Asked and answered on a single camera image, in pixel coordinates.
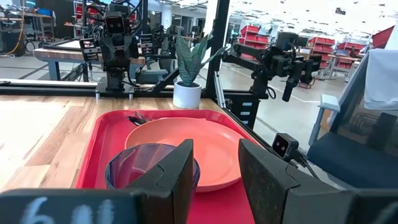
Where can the orange round plate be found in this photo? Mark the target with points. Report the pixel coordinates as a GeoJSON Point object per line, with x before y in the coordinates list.
{"type": "Point", "coordinates": [211, 146]}

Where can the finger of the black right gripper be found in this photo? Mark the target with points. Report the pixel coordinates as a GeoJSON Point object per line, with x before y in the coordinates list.
{"type": "Point", "coordinates": [89, 50]}
{"type": "Point", "coordinates": [146, 45]}

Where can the black control box with labels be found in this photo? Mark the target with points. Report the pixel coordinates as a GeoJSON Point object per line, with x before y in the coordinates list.
{"type": "Point", "coordinates": [245, 110]}

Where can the red plastic tray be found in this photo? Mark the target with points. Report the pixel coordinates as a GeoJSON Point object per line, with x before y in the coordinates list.
{"type": "Point", "coordinates": [102, 149]}

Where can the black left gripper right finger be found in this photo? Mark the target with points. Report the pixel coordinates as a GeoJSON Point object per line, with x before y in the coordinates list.
{"type": "Point", "coordinates": [280, 199]}

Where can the black table-level camera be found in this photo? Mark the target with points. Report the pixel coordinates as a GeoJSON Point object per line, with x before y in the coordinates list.
{"type": "Point", "coordinates": [283, 146]}

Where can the shelf with red bins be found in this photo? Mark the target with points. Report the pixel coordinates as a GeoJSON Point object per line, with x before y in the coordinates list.
{"type": "Point", "coordinates": [253, 39]}
{"type": "Point", "coordinates": [321, 49]}
{"type": "Point", "coordinates": [349, 54]}

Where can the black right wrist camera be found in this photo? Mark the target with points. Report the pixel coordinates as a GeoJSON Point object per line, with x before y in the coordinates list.
{"type": "Point", "coordinates": [115, 25]}

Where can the black aluminium table frame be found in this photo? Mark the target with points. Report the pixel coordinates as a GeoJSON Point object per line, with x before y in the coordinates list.
{"type": "Point", "coordinates": [217, 46]}

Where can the green leafy plant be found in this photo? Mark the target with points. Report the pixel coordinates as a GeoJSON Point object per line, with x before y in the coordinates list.
{"type": "Point", "coordinates": [191, 59]}

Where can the blue transparent cup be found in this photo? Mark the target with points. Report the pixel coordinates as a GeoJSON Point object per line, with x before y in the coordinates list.
{"type": "Point", "coordinates": [133, 165]}

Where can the dark blue office chair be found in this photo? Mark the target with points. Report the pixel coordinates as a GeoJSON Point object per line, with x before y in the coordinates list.
{"type": "Point", "coordinates": [348, 161]}

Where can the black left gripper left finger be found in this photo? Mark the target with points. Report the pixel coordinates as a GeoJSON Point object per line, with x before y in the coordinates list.
{"type": "Point", "coordinates": [93, 207]}

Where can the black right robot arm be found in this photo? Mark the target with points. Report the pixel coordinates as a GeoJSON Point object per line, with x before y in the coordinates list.
{"type": "Point", "coordinates": [115, 79]}

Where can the white plant pot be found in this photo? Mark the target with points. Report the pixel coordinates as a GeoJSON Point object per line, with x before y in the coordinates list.
{"type": "Point", "coordinates": [186, 96]}

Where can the grey cloth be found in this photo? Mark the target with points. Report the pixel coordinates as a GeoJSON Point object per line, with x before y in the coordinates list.
{"type": "Point", "coordinates": [381, 77]}

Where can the wooden table with blue-grey legs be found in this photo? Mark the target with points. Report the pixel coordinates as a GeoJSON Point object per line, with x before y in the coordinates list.
{"type": "Point", "coordinates": [62, 54]}

